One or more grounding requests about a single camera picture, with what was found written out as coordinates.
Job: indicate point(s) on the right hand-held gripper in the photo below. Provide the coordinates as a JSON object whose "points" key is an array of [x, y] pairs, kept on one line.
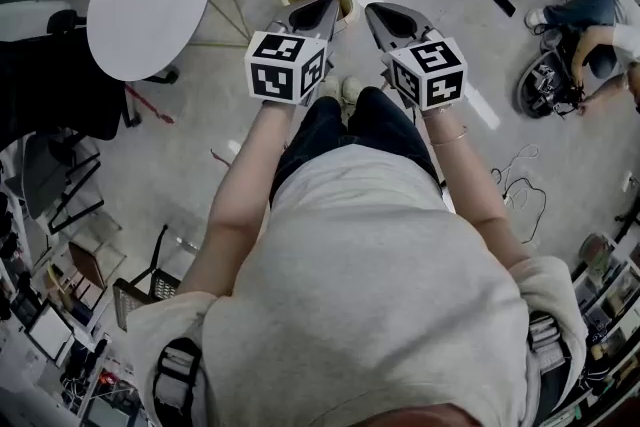
{"points": [[435, 60]]}

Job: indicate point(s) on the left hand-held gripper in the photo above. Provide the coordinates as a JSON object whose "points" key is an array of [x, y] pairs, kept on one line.
{"points": [[272, 80]]}

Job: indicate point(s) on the person's right forearm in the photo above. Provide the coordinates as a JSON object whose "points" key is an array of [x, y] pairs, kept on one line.
{"points": [[470, 180]]}

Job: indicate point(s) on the person's left forearm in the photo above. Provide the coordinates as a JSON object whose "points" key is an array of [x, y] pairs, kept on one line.
{"points": [[240, 195]]}

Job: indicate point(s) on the person's left white shoe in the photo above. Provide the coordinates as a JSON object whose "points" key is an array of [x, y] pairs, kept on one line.
{"points": [[330, 87]]}

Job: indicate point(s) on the person's white shoe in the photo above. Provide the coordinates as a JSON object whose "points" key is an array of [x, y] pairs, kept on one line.
{"points": [[351, 89], [330, 87]]}

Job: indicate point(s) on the person's right white shoe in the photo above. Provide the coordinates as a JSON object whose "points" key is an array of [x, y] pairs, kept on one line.
{"points": [[351, 89]]}

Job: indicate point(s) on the person's dark trousers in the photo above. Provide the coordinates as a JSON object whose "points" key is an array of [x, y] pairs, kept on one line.
{"points": [[380, 120]]}

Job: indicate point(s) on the black smartphone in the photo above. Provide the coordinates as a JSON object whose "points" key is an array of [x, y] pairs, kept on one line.
{"points": [[503, 3]]}

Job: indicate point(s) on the white oval table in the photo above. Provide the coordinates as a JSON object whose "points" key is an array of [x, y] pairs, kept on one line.
{"points": [[150, 0]]}

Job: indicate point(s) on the red floor tape strip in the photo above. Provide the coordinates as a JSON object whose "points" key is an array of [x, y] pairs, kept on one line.
{"points": [[150, 105], [220, 156]]}

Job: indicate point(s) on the black office chair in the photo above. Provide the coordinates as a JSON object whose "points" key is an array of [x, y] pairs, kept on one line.
{"points": [[50, 80]]}

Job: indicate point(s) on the person's grey shirt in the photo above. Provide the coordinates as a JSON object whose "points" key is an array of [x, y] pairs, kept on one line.
{"points": [[365, 295]]}

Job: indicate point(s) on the metal mesh chair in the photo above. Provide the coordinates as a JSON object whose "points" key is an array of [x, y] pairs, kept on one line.
{"points": [[135, 300]]}

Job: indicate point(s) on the brown wooden stool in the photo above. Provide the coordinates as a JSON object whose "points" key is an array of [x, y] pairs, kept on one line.
{"points": [[87, 265]]}

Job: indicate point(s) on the white storage shelf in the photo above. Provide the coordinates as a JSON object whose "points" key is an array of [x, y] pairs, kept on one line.
{"points": [[610, 305]]}

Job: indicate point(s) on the white screen monitor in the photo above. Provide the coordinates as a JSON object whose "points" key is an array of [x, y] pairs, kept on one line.
{"points": [[49, 331]]}

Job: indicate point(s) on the grey chair with black frame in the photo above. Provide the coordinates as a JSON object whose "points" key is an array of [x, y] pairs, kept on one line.
{"points": [[50, 180]]}

